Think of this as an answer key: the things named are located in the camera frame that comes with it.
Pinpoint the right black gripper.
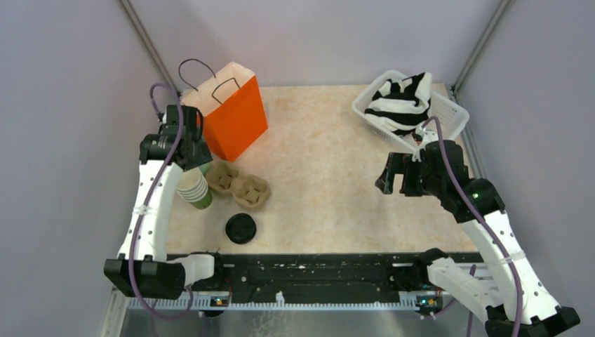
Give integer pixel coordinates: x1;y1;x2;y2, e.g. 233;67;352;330
375;151;444;197

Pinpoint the stack of green paper cups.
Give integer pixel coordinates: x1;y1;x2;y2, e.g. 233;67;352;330
176;166;213;209

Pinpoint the stack of black cup lids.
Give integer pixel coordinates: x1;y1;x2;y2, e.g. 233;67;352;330
225;213;257;244

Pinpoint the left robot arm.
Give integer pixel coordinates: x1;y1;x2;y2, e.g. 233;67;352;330
103;105;225;300

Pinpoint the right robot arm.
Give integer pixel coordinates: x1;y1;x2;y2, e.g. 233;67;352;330
375;140;580;336

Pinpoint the orange paper bag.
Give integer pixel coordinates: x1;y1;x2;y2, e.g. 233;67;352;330
181;62;268;162

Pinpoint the brown cardboard cup carrier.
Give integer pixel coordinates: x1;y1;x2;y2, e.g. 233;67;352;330
206;161;272;211

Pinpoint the black and white striped cloth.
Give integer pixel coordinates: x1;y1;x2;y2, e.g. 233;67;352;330
364;72;433;136

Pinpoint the white plastic basket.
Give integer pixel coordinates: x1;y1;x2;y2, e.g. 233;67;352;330
352;70;469;153

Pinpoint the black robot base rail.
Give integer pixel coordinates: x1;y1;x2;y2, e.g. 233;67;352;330
192;253;436;304

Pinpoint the white cable duct strip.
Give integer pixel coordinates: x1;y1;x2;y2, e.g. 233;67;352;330
146;292;420;311

